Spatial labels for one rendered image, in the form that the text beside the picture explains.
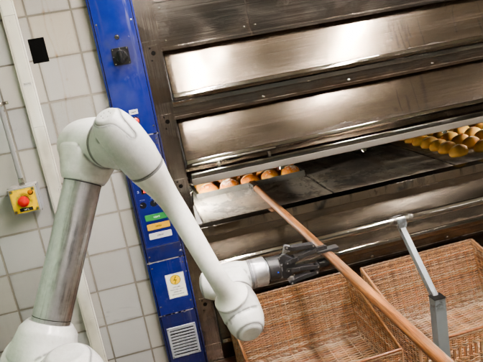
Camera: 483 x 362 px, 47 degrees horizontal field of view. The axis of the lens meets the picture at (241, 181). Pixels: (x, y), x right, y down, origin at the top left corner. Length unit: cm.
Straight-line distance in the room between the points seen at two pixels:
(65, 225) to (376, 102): 140
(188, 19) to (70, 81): 50
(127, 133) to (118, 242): 94
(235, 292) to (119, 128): 54
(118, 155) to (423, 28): 149
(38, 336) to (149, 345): 99
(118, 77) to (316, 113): 79
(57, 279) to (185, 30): 109
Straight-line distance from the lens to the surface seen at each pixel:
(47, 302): 153
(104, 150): 143
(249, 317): 154
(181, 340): 242
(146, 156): 141
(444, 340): 209
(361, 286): 156
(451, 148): 282
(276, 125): 225
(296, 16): 227
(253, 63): 221
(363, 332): 249
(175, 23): 218
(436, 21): 251
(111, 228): 225
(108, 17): 213
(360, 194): 243
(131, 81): 212
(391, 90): 243
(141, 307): 238
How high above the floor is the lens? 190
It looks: 15 degrees down
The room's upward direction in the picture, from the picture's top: 10 degrees counter-clockwise
